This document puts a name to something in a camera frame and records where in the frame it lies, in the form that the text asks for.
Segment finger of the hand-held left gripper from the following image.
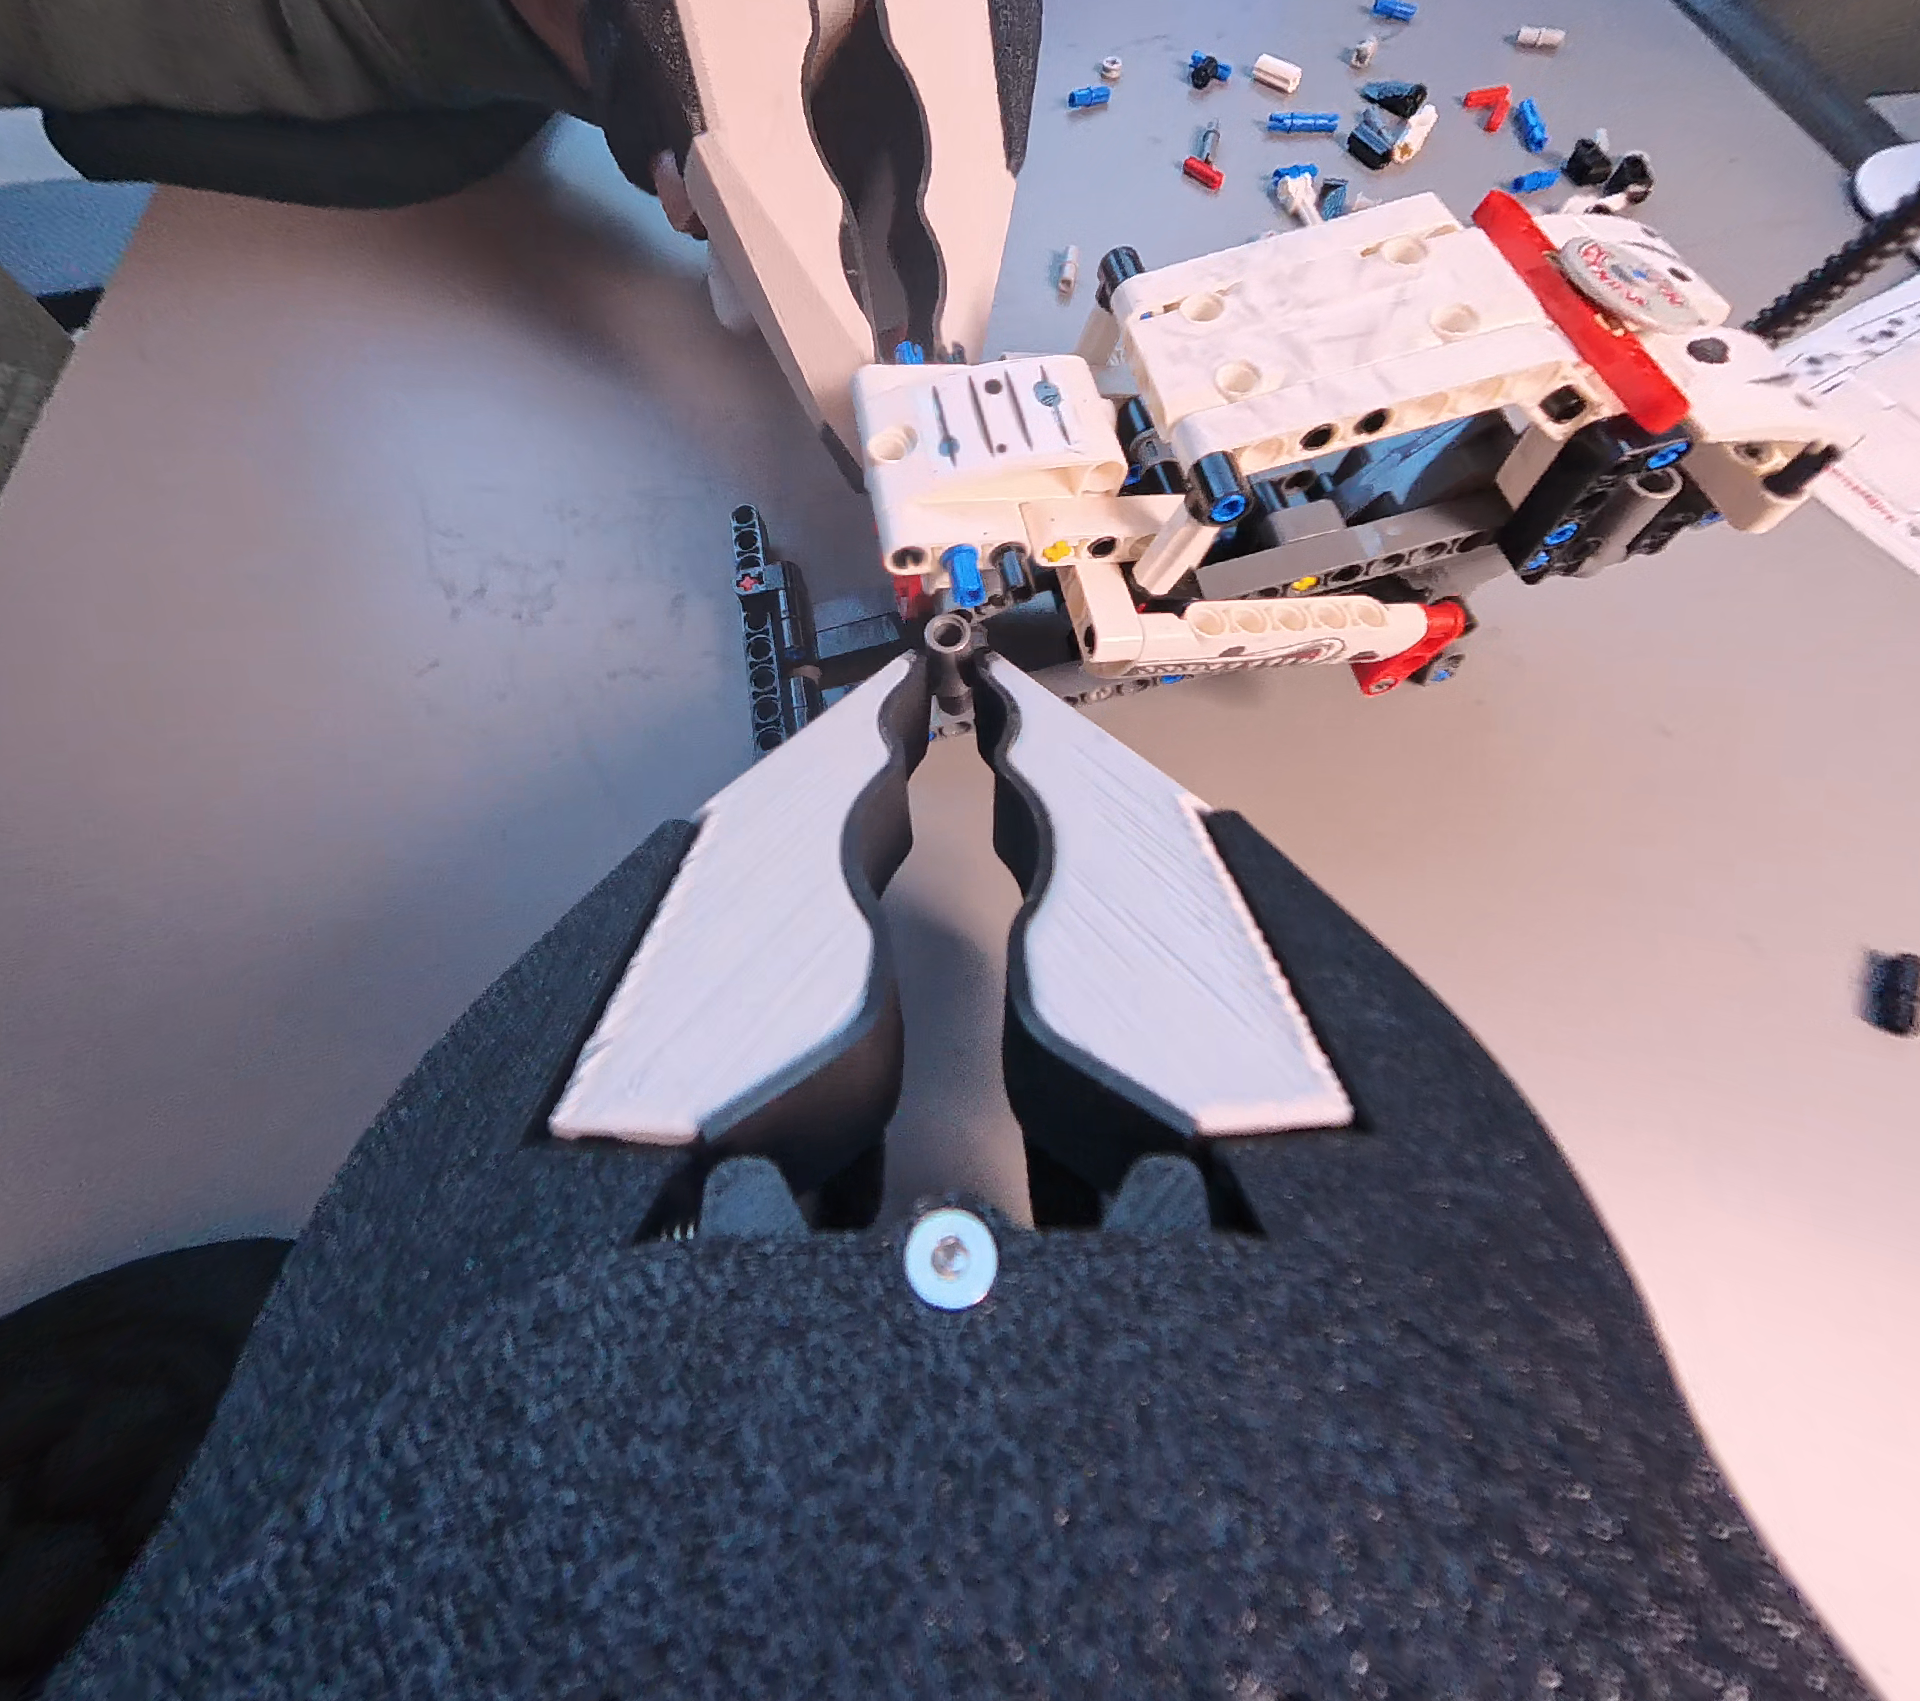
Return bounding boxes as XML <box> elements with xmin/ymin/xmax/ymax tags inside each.
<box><xmin>873</xmin><ymin>0</ymin><xmax>1020</xmax><ymax>368</ymax></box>
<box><xmin>641</xmin><ymin>0</ymin><xmax>888</xmax><ymax>491</ymax></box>

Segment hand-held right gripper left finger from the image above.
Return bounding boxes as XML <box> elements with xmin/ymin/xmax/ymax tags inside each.
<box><xmin>547</xmin><ymin>653</ymin><xmax>935</xmax><ymax>1145</ymax></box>

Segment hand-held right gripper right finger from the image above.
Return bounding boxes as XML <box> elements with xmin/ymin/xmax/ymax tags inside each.
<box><xmin>967</xmin><ymin>653</ymin><xmax>1358</xmax><ymax>1143</ymax></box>

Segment white toy brick truck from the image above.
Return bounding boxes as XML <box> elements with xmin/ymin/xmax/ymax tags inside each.
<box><xmin>729</xmin><ymin>187</ymin><xmax>1920</xmax><ymax>759</ymax></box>

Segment grey tube brick piece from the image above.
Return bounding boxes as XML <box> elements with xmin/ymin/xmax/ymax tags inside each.
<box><xmin>923</xmin><ymin>612</ymin><xmax>979</xmax><ymax>742</ymax></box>

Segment grey desk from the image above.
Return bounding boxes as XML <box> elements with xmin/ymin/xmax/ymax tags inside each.
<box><xmin>0</xmin><ymin>0</ymin><xmax>1920</xmax><ymax>1701</ymax></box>

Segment black desk mat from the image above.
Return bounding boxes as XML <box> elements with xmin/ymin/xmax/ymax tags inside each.
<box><xmin>1530</xmin><ymin>0</ymin><xmax>1920</xmax><ymax>173</ymax></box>

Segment scattered loose brick pieces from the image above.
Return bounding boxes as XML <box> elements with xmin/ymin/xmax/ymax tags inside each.
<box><xmin>1064</xmin><ymin>0</ymin><xmax>1660</xmax><ymax>233</ymax></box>

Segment person's green sweatshirt torso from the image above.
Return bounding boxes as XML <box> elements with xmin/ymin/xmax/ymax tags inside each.
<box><xmin>0</xmin><ymin>268</ymin><xmax>77</xmax><ymax>491</ymax></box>

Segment white sticker sheet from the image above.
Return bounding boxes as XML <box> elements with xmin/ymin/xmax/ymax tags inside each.
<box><xmin>1783</xmin><ymin>276</ymin><xmax>1920</xmax><ymax>578</ymax></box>

